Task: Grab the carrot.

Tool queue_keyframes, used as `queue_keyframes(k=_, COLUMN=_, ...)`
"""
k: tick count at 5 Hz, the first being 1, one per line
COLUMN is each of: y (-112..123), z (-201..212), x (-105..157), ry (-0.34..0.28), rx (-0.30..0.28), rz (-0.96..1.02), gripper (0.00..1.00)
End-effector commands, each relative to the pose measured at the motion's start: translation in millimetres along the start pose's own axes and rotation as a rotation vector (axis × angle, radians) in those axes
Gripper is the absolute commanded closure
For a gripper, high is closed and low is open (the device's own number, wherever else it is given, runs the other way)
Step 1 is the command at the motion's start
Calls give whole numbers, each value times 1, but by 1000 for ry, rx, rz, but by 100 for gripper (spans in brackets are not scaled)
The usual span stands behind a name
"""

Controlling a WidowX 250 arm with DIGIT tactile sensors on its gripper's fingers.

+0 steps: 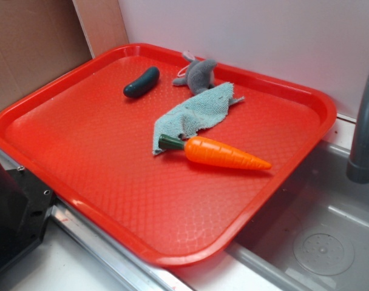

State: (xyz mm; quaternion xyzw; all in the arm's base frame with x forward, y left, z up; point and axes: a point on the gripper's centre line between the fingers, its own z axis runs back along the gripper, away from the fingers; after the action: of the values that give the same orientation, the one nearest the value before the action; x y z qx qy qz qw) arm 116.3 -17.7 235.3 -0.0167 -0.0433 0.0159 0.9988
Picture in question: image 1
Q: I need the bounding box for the brown cardboard panel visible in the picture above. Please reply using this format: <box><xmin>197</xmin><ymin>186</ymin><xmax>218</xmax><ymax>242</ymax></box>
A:
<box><xmin>0</xmin><ymin>1</ymin><xmax>129</xmax><ymax>111</ymax></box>

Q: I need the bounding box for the light blue terry cloth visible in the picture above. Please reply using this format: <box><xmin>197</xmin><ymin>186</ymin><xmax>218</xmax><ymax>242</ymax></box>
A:
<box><xmin>152</xmin><ymin>82</ymin><xmax>245</xmax><ymax>155</ymax></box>

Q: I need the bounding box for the grey faucet spout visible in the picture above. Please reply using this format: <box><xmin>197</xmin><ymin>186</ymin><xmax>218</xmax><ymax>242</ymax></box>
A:
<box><xmin>347</xmin><ymin>74</ymin><xmax>369</xmax><ymax>184</ymax></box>

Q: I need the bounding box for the orange toy carrot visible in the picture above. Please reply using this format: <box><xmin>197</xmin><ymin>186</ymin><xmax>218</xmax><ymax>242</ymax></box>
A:
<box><xmin>158</xmin><ymin>134</ymin><xmax>272</xmax><ymax>170</ymax></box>

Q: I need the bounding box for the grey plush toy animal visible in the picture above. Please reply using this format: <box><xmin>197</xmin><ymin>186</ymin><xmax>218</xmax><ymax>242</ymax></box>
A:
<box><xmin>172</xmin><ymin>52</ymin><xmax>217</xmax><ymax>95</ymax></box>

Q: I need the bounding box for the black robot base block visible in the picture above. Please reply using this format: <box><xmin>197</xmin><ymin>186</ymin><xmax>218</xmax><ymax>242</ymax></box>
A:
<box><xmin>0</xmin><ymin>163</ymin><xmax>55</xmax><ymax>274</ymax></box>

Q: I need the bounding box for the grey plastic sink basin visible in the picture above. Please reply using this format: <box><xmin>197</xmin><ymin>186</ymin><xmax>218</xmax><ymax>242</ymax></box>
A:
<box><xmin>228</xmin><ymin>142</ymin><xmax>369</xmax><ymax>290</ymax></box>

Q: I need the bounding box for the dark green toy cucumber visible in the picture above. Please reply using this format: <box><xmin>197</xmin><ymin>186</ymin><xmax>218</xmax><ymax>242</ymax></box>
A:
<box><xmin>123</xmin><ymin>66</ymin><xmax>160</xmax><ymax>98</ymax></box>

